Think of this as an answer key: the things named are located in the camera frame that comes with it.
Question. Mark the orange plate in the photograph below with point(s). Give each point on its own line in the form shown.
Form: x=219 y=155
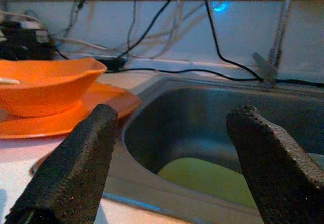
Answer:
x=121 y=99

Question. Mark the slim metal tap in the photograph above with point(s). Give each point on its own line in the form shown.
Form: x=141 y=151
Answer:
x=268 y=69

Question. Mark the green plate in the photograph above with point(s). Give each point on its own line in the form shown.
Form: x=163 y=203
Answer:
x=202 y=178

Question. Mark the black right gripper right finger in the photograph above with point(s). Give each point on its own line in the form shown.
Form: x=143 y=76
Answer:
x=278 y=183

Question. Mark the orange bowl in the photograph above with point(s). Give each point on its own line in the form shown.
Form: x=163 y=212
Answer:
x=50 y=92

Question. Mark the black power strip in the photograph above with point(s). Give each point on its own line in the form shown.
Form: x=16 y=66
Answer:
x=22 y=44

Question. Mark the metal spoon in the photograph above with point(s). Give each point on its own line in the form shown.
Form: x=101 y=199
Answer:
x=8 y=81

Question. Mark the black power adapter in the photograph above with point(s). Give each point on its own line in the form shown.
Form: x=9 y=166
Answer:
x=114 y=63

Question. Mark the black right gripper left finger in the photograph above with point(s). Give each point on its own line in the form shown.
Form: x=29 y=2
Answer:
x=71 y=173

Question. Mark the stainless steel sink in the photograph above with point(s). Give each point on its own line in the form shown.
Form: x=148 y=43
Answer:
x=189 y=122

